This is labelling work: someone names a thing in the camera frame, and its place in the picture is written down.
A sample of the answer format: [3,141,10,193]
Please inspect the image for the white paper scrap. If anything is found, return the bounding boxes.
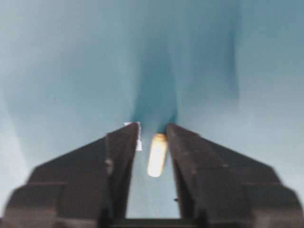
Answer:
[124,122,143,152]

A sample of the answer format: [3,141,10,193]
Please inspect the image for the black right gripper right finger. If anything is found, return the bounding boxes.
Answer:
[166,123,304,228]

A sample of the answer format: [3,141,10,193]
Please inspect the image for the small wooden dowel rod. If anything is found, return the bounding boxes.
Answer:
[147,133,168,178]

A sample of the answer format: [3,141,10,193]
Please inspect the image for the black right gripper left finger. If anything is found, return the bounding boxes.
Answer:
[0,123,139,228]

